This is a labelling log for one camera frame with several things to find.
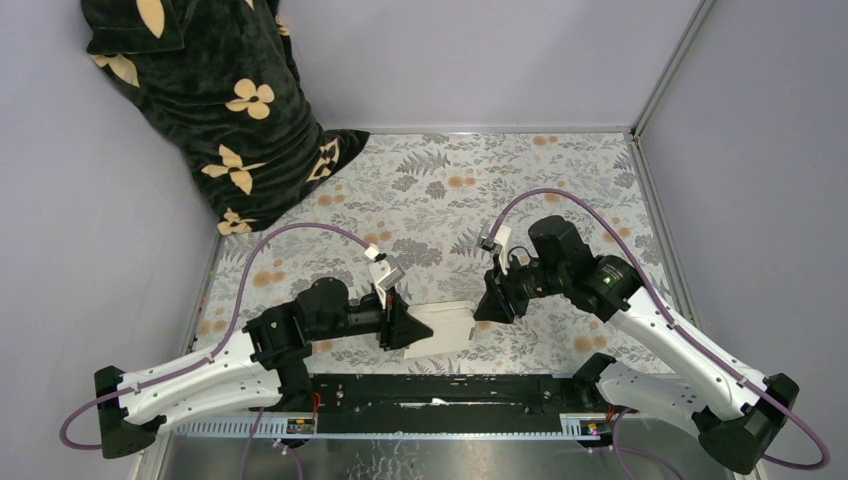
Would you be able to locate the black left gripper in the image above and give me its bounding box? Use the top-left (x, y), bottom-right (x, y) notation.
top-left (310, 286), bottom-right (434, 355)

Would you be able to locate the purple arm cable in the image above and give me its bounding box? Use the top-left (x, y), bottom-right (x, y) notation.
top-left (479, 187), bottom-right (834, 472)
top-left (58, 221), bottom-right (392, 452)

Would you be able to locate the black floral plush blanket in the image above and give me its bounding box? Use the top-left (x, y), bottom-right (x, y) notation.
top-left (81, 0), bottom-right (369, 235)

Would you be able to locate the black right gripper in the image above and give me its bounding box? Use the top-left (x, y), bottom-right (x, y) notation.
top-left (473, 252), bottom-right (568, 325)

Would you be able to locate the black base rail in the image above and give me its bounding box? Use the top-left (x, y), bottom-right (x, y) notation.
top-left (266, 374), bottom-right (610, 413)

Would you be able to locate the white cardboard paper box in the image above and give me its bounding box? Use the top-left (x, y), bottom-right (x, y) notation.
top-left (404, 300), bottom-right (477, 359)

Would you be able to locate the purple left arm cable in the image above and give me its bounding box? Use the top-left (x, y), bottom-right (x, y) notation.
top-left (58, 221), bottom-right (392, 452)

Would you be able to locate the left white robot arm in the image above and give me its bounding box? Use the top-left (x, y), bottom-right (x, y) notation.
top-left (95, 277), bottom-right (439, 459)

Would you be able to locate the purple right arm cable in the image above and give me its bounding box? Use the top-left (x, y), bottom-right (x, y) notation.
top-left (479, 187), bottom-right (834, 472)

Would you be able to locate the floral patterned table cloth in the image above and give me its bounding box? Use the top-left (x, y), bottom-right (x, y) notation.
top-left (193, 133), bottom-right (675, 374)

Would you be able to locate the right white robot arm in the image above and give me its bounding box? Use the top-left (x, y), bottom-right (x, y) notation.
top-left (474, 215), bottom-right (800, 474)

